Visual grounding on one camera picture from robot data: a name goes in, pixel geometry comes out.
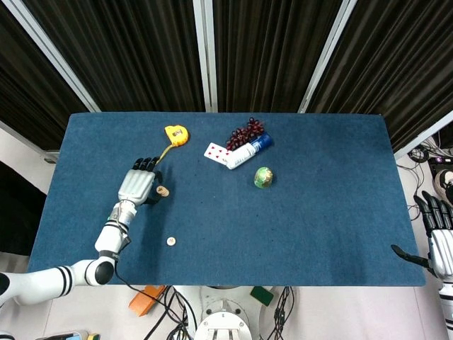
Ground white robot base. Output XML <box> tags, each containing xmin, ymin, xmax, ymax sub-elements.
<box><xmin>193</xmin><ymin>285</ymin><xmax>265</xmax><ymax>340</ymax></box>

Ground green block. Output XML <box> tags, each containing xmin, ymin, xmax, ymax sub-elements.
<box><xmin>250</xmin><ymin>286</ymin><xmax>276</xmax><ymax>306</ymax></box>

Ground flat phone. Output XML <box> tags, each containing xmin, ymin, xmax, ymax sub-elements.
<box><xmin>42</xmin><ymin>329</ymin><xmax>90</xmax><ymax>340</ymax></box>

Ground green patterned cup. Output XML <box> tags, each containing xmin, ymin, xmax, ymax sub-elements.
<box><xmin>253</xmin><ymin>166</ymin><xmax>275</xmax><ymax>191</ymax></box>

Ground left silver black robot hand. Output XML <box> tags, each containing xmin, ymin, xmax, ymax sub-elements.
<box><xmin>117</xmin><ymin>156</ymin><xmax>164</xmax><ymax>208</ymax></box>

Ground white frame post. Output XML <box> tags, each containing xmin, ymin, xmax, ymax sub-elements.
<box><xmin>192</xmin><ymin>0</ymin><xmax>219</xmax><ymax>114</ymax></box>
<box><xmin>393</xmin><ymin>109</ymin><xmax>453</xmax><ymax>161</ymax></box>
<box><xmin>297</xmin><ymin>0</ymin><xmax>355</xmax><ymax>115</ymax></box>
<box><xmin>1</xmin><ymin>0</ymin><xmax>103</xmax><ymax>114</ymax></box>
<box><xmin>0</xmin><ymin>119</ymin><xmax>60</xmax><ymax>157</ymax></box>

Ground tangled cable cluster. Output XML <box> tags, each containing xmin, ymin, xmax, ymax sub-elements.
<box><xmin>408</xmin><ymin>135</ymin><xmax>445</xmax><ymax>164</ymax></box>

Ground white sneaker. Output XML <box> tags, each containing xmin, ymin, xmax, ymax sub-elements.
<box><xmin>432</xmin><ymin>169</ymin><xmax>453</xmax><ymax>203</ymax></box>

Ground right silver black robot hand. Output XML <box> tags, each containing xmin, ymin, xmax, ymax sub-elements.
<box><xmin>390</xmin><ymin>191</ymin><xmax>453</xmax><ymax>281</ymax></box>

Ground black device with purple light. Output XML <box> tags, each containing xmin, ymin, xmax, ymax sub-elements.
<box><xmin>427</xmin><ymin>154</ymin><xmax>453</xmax><ymax>171</ymax></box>

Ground blue table cloth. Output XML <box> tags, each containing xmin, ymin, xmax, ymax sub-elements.
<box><xmin>27</xmin><ymin>112</ymin><xmax>427</xmax><ymax>287</ymax></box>

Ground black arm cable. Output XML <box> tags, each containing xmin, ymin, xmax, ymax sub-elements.
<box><xmin>112</xmin><ymin>261</ymin><xmax>167</xmax><ymax>295</ymax></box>

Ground white bottle with blue cap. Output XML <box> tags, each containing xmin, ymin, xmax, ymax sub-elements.
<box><xmin>225</xmin><ymin>132</ymin><xmax>273</xmax><ymax>171</ymax></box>

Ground orange box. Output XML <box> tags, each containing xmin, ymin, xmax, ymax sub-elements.
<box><xmin>128</xmin><ymin>285</ymin><xmax>168</xmax><ymax>319</ymax></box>

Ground hearts playing card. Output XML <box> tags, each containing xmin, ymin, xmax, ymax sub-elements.
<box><xmin>202</xmin><ymin>142</ymin><xmax>234</xmax><ymax>166</ymax></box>

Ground dark pleated curtain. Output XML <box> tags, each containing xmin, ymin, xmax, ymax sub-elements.
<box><xmin>0</xmin><ymin>0</ymin><xmax>89</xmax><ymax>152</ymax></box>
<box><xmin>21</xmin><ymin>0</ymin><xmax>207</xmax><ymax>113</ymax></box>
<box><xmin>211</xmin><ymin>0</ymin><xmax>343</xmax><ymax>114</ymax></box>
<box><xmin>306</xmin><ymin>0</ymin><xmax>453</xmax><ymax>152</ymax></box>

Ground black cable bundle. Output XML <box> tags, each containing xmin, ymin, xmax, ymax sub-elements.
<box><xmin>151</xmin><ymin>285</ymin><xmax>196</xmax><ymax>340</ymax></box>
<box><xmin>270</xmin><ymin>285</ymin><xmax>297</xmax><ymax>340</ymax></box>

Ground yellow tape measure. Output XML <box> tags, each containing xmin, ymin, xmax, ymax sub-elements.
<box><xmin>155</xmin><ymin>124</ymin><xmax>190</xmax><ymax>166</ymax></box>

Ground dark red grape bunch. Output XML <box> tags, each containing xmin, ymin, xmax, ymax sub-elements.
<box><xmin>225</xmin><ymin>116</ymin><xmax>266</xmax><ymax>152</ymax></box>

